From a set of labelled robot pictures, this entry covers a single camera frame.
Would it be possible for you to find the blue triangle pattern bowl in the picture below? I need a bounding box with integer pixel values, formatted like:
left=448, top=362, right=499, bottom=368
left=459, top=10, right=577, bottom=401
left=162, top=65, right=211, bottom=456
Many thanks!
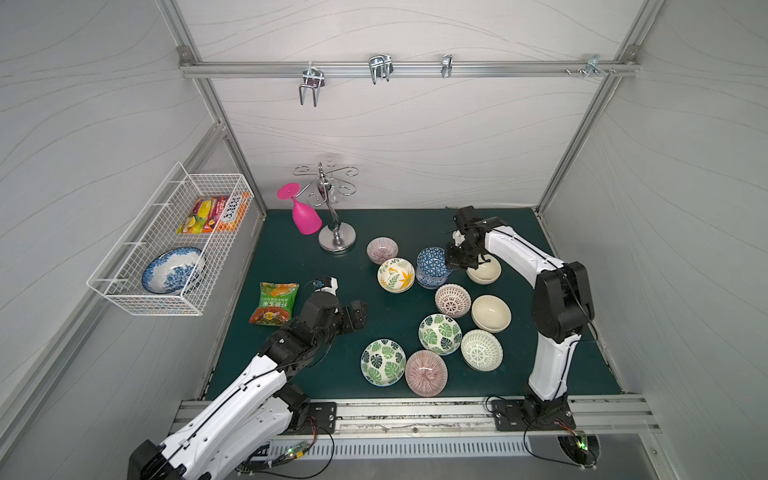
left=416, top=247, right=451, bottom=276

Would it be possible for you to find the small blue floral bowl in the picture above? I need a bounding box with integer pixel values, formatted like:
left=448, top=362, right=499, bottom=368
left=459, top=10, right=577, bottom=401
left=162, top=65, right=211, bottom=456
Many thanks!
left=416, top=271, right=450, bottom=290

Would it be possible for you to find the yellow leaf pattern bowl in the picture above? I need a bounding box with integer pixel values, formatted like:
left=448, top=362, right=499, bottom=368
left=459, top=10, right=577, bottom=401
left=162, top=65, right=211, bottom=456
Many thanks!
left=377, top=257, right=415, bottom=294

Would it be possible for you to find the cream bowl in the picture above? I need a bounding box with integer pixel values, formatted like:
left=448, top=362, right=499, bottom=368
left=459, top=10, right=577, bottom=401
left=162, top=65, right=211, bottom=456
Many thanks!
left=466, top=254, right=502, bottom=285
left=470, top=295, right=512, bottom=334

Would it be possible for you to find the green leaf bowl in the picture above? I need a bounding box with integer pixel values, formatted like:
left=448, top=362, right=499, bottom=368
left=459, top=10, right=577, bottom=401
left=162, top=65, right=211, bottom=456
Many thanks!
left=360, top=338, right=407, bottom=387
left=418, top=313, right=463, bottom=356

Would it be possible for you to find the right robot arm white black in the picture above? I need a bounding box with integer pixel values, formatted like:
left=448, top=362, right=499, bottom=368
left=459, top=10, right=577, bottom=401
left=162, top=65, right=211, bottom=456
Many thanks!
left=446, top=206, right=595, bottom=422

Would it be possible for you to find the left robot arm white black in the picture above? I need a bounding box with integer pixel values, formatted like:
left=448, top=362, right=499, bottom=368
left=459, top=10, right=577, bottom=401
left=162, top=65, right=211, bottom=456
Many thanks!
left=127, top=287, right=368, bottom=479

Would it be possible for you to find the green snack packet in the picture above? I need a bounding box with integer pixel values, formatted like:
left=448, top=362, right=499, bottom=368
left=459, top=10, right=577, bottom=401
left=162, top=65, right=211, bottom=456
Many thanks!
left=249, top=282, right=299, bottom=327

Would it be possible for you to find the red lattice pattern bowl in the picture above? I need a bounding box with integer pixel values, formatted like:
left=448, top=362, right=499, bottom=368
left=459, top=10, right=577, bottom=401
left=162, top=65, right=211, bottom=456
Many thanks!
left=435, top=284, right=472, bottom=319

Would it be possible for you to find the green leaf bowl front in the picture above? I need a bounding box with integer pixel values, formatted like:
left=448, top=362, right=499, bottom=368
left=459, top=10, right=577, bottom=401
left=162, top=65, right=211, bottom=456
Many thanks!
left=360, top=338, right=407, bottom=387

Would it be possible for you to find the pink striped bowl far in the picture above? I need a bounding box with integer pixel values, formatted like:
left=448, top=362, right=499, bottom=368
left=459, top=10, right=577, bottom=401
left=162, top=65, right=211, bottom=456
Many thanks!
left=366, top=237, right=399, bottom=265

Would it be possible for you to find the pink striped bowl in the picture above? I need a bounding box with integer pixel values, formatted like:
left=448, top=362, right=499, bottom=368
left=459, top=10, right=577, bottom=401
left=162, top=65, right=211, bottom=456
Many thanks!
left=405, top=350, right=448, bottom=397
left=366, top=237, right=399, bottom=265

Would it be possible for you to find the chrome glass holder stand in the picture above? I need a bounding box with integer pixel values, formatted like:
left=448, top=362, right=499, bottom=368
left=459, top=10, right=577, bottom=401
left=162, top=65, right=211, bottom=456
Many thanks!
left=293, top=163, right=359, bottom=255

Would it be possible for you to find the green table mat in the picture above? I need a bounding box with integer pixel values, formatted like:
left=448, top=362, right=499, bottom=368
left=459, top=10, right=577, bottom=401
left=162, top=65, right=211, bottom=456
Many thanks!
left=206, top=209, right=537, bottom=400

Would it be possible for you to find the pink striped bowl front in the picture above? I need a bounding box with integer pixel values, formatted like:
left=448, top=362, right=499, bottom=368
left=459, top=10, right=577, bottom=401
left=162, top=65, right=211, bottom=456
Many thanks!
left=405, top=350, right=448, bottom=397

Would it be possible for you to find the green lattice pattern bowl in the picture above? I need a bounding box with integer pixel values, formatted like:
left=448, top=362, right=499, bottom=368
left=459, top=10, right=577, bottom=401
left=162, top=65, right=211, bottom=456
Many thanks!
left=460, top=329, right=503, bottom=372

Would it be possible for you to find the pink plastic wine glass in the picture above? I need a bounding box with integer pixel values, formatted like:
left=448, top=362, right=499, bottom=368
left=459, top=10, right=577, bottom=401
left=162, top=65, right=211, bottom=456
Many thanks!
left=277, top=182, right=323, bottom=235

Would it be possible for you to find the blue floral bowl in basket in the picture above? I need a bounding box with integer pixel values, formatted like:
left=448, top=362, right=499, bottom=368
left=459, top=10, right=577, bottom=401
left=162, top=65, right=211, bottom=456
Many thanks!
left=141, top=247, right=207, bottom=295

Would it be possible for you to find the colourful snack packet in basket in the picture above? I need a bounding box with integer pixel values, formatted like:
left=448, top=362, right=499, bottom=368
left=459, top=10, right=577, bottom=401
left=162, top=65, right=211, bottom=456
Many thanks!
left=176, top=192, right=250, bottom=234

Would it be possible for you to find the single metal hook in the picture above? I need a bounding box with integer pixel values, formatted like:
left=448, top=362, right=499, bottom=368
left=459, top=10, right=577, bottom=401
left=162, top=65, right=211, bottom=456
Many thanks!
left=441, top=54, right=453, bottom=79

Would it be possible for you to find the double metal hook middle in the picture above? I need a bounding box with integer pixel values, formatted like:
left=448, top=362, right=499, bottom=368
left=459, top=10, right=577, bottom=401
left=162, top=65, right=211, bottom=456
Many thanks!
left=368, top=54, right=394, bottom=85

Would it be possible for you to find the double metal hook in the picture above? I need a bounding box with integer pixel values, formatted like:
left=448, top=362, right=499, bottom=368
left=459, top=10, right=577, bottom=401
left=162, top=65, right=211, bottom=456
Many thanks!
left=368, top=54, right=394, bottom=85
left=298, top=65, right=325, bottom=107

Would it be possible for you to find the metal hook right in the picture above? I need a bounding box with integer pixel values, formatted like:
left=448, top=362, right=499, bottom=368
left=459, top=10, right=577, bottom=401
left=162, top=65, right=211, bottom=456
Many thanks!
left=563, top=54, right=618, bottom=79

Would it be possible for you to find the double metal hook left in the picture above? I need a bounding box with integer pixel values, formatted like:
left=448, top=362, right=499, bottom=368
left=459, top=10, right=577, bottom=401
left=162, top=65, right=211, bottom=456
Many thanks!
left=298, top=65, right=325, bottom=107

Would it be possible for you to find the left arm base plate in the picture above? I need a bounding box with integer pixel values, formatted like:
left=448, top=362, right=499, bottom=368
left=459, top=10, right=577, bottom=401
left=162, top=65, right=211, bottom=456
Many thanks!
left=292, top=400, right=338, bottom=435

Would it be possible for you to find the left black cable bundle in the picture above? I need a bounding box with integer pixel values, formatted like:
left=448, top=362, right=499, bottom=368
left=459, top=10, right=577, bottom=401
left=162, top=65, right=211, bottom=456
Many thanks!
left=233, top=419, right=336, bottom=479

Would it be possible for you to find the right black cable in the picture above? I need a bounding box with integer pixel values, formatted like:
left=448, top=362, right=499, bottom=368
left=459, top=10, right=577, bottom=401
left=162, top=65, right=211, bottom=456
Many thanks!
left=484, top=392, right=598, bottom=469

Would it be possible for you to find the white wire wall basket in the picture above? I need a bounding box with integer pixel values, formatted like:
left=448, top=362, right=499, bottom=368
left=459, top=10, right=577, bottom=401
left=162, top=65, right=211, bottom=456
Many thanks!
left=87, top=164, right=253, bottom=316

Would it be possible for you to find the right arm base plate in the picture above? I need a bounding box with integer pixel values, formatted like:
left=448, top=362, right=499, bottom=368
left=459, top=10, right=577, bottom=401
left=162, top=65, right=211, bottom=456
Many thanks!
left=487, top=395, right=577, bottom=432

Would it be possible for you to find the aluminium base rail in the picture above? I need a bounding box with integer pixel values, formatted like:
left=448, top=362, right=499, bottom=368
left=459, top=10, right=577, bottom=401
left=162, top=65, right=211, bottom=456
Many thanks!
left=173, top=394, right=661, bottom=443

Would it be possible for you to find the aluminium top rail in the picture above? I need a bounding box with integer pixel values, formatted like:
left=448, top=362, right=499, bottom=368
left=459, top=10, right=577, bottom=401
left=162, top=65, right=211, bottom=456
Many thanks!
left=180, top=56, right=641, bottom=81

